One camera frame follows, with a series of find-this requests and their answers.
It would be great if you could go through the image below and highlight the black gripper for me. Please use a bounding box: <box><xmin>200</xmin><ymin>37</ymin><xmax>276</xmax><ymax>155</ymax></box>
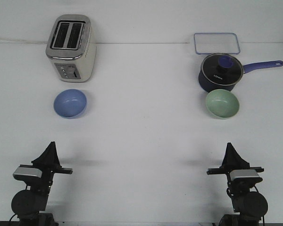
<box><xmin>19</xmin><ymin>141</ymin><xmax>73</xmax><ymax>195</ymax></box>
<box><xmin>207</xmin><ymin>143</ymin><xmax>264</xmax><ymax>195</ymax></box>

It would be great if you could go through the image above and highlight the green bowl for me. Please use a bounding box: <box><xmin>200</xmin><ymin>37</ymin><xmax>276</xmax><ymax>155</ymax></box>
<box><xmin>205</xmin><ymin>89</ymin><xmax>240</xmax><ymax>119</ymax></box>

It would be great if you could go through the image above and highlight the blue bowl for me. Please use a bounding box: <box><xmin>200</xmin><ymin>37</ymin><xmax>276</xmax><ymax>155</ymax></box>
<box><xmin>53</xmin><ymin>89</ymin><xmax>87</xmax><ymax>119</ymax></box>

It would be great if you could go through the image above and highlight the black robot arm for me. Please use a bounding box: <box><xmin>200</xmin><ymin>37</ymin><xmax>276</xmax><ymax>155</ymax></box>
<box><xmin>207</xmin><ymin>143</ymin><xmax>268</xmax><ymax>226</ymax></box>
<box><xmin>11</xmin><ymin>141</ymin><xmax>73</xmax><ymax>226</ymax></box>

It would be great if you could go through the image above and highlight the glass pot lid blue knob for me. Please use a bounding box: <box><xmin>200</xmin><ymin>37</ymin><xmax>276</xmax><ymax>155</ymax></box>
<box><xmin>201</xmin><ymin>53</ymin><xmax>243</xmax><ymax>86</ymax></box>

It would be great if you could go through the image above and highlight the silver two-slot toaster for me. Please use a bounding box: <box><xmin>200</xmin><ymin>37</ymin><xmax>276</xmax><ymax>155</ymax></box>
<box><xmin>45</xmin><ymin>14</ymin><xmax>97</xmax><ymax>83</ymax></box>

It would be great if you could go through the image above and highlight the clear blue-rimmed container lid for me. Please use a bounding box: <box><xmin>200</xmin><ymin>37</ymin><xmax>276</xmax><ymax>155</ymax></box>
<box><xmin>193</xmin><ymin>32</ymin><xmax>240</xmax><ymax>55</ymax></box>

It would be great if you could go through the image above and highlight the blue saucepan with handle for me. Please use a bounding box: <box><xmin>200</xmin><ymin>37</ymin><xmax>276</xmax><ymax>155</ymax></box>
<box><xmin>199</xmin><ymin>60</ymin><xmax>283</xmax><ymax>92</ymax></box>

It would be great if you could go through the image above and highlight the white toaster power cord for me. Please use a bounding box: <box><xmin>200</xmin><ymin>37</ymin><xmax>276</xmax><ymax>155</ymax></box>
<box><xmin>0</xmin><ymin>35</ymin><xmax>49</xmax><ymax>45</ymax></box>

